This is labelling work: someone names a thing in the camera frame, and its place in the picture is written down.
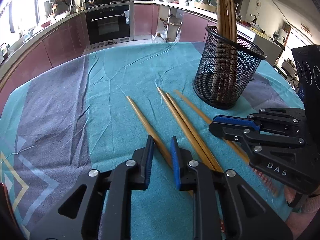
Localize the bunch of wooden chopsticks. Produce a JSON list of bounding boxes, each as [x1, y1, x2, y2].
[[211, 0, 238, 103]]

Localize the black built-in oven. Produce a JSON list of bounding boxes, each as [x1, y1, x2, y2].
[[85, 4, 131, 47]]

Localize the person's right hand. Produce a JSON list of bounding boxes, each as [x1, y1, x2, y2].
[[284, 186, 320, 214]]

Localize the black mesh holder cup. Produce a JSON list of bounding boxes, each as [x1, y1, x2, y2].
[[193, 25, 267, 110]]

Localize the long pink base cabinet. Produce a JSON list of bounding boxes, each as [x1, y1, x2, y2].
[[0, 12, 89, 90]]

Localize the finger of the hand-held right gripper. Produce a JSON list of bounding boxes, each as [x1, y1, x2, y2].
[[209, 122, 312, 153], [212, 108, 307, 137]]

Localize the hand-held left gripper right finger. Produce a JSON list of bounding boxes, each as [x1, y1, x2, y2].
[[170, 136, 293, 240]]

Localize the blue and grey tablecloth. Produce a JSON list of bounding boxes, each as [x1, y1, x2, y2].
[[0, 41, 307, 240]]

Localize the wooden chopstick with floral end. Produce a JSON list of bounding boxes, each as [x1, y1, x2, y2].
[[166, 92, 223, 173], [174, 89, 279, 197], [157, 87, 218, 173], [126, 96, 174, 167]]

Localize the narrow pink base cabinet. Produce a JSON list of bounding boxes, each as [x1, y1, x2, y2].
[[134, 4, 160, 37]]

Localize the large kitchen window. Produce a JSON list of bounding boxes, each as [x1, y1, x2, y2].
[[0, 0, 43, 34]]

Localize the pink island base cabinet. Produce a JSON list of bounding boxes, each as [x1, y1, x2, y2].
[[180, 11, 218, 43]]

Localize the clear plastic oil bottle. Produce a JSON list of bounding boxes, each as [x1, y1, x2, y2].
[[152, 32, 167, 43]]

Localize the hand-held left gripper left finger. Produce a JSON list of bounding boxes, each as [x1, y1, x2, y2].
[[30, 135, 154, 240]]

